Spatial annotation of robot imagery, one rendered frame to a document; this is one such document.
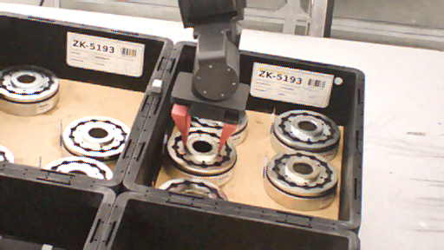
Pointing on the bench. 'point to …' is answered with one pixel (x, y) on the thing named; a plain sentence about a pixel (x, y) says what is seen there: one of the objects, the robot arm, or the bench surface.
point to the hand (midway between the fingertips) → (203, 142)
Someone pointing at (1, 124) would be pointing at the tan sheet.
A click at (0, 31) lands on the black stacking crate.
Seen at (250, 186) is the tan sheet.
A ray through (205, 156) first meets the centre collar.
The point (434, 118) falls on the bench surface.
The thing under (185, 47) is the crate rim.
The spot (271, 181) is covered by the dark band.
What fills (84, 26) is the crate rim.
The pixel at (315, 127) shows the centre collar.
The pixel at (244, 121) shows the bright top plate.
